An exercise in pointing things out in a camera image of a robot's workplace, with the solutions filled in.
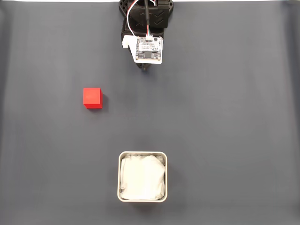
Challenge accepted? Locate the red cube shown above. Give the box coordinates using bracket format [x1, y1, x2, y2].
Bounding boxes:
[82, 88, 104, 110]

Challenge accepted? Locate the white square metal box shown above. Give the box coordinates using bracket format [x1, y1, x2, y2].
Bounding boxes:
[117, 151, 168, 203]

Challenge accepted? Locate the dark grey table mat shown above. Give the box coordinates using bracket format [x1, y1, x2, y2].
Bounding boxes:
[0, 1, 300, 225]

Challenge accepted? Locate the white crumpled tissue paper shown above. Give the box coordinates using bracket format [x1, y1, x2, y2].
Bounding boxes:
[120, 154, 166, 201]

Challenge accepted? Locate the black camera cable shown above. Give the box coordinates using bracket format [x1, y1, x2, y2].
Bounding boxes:
[143, 0, 152, 36]

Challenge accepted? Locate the red white servo cable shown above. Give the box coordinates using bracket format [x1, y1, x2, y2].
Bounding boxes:
[126, 0, 141, 38]

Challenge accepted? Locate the white wrist camera board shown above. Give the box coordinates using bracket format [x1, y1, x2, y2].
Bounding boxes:
[121, 35, 164, 65]

